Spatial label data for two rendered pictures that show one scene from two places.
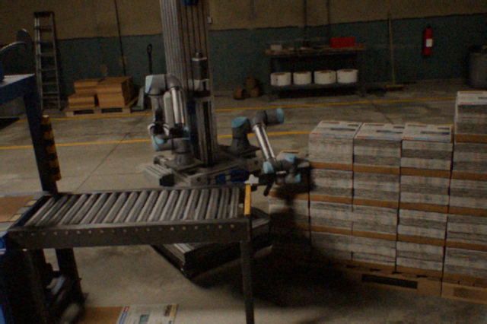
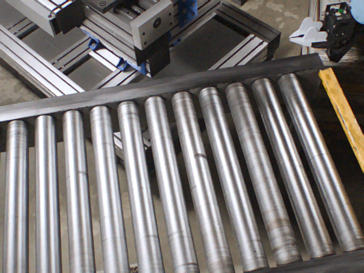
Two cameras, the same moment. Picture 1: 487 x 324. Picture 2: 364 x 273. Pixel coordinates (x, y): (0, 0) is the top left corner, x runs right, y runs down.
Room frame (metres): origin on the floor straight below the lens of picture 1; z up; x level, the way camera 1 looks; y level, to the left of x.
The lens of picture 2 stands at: (2.16, 0.43, 1.68)
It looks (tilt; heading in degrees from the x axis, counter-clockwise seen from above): 55 degrees down; 351
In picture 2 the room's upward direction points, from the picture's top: 5 degrees counter-clockwise
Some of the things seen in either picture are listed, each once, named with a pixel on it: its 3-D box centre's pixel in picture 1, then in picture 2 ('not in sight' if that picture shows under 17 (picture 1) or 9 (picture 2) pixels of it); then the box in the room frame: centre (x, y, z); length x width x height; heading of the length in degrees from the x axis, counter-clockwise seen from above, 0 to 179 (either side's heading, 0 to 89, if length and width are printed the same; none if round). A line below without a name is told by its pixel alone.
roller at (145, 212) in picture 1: (147, 208); (78, 200); (2.68, 0.58, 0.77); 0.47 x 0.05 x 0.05; 177
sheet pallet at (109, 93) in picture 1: (102, 95); not in sight; (9.17, 2.55, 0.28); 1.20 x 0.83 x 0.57; 87
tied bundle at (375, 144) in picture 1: (380, 147); not in sight; (3.04, -0.91, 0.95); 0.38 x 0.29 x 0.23; 157
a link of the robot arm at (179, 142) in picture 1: (180, 141); not in sight; (3.36, 0.43, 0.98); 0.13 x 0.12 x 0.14; 98
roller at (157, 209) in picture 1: (158, 208); (109, 194); (2.68, 0.52, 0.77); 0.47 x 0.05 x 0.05; 177
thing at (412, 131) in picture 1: (427, 131); not in sight; (2.92, -1.16, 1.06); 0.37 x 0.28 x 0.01; 157
